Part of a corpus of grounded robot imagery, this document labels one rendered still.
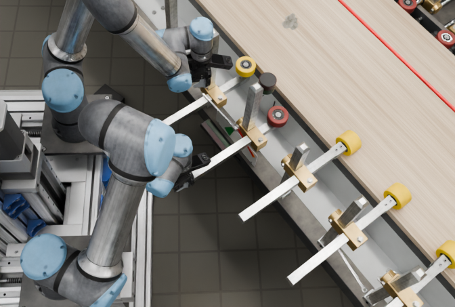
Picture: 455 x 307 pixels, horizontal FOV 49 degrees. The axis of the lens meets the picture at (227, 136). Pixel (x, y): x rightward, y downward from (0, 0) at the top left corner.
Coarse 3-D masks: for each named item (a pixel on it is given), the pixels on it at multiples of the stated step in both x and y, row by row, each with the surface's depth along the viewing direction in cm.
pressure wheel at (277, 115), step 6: (270, 108) 191; (276, 108) 191; (282, 108) 191; (270, 114) 190; (276, 114) 190; (282, 114) 190; (270, 120) 189; (276, 120) 189; (282, 120) 189; (276, 126) 190; (282, 126) 191
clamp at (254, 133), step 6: (240, 120) 192; (240, 126) 191; (246, 132) 190; (252, 132) 190; (258, 132) 190; (252, 138) 189; (264, 138) 189; (252, 144) 191; (258, 144) 188; (264, 144) 191; (258, 150) 192
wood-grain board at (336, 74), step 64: (256, 0) 216; (320, 0) 218; (384, 0) 221; (256, 64) 201; (320, 64) 203; (384, 64) 205; (448, 64) 207; (320, 128) 189; (384, 128) 191; (448, 128) 193; (448, 192) 181
